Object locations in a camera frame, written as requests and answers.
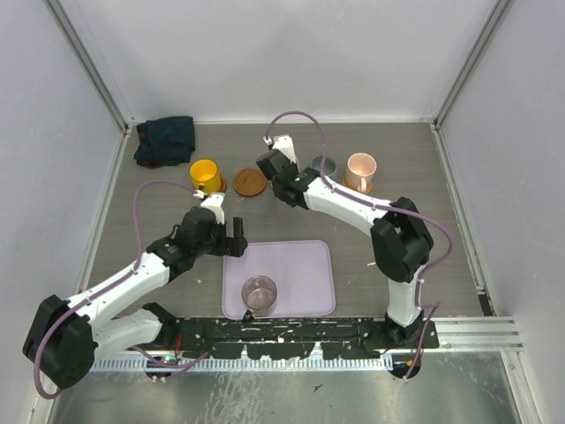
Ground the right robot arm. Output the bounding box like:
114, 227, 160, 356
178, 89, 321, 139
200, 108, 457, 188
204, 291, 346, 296
256, 148, 433, 348

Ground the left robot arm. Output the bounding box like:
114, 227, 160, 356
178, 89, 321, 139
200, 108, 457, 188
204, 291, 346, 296
23, 206, 248, 398

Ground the pink mug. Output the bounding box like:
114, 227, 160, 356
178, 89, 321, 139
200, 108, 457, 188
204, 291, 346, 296
344, 153, 377, 182

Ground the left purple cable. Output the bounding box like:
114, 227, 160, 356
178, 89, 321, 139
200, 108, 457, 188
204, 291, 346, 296
34, 178, 213, 398

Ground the lilac mug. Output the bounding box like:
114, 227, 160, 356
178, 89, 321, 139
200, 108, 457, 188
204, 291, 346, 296
241, 276, 278, 318

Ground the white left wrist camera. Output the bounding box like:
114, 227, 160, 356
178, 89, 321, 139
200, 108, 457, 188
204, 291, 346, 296
193, 190, 225, 224

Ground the brown wooden coaster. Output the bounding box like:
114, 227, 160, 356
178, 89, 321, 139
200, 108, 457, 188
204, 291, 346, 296
192, 175, 227, 197
233, 168, 267, 197

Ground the aluminium frame rail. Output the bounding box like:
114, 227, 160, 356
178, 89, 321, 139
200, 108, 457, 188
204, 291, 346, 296
42, 315, 524, 354

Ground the grey green mug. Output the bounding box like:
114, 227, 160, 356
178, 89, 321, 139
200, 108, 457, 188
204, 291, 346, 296
311, 155, 337, 179

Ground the yellow mug black outside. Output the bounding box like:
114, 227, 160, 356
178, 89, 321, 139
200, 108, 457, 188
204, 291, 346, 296
189, 159, 221, 181

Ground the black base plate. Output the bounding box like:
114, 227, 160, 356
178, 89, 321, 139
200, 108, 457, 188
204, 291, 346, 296
125, 315, 441, 361

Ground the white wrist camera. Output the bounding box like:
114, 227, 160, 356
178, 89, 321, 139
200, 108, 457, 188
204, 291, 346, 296
193, 190, 225, 224
263, 134, 298, 165

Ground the lilac plastic tray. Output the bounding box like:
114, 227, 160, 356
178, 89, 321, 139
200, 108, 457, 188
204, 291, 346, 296
222, 240, 335, 320

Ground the dark folded cloth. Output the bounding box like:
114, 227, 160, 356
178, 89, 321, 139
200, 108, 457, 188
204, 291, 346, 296
133, 116, 196, 169

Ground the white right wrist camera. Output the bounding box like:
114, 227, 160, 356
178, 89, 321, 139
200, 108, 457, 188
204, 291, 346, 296
263, 134, 298, 165

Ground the woven rattan coaster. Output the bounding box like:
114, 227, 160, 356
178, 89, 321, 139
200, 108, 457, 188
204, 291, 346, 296
342, 179, 373, 194

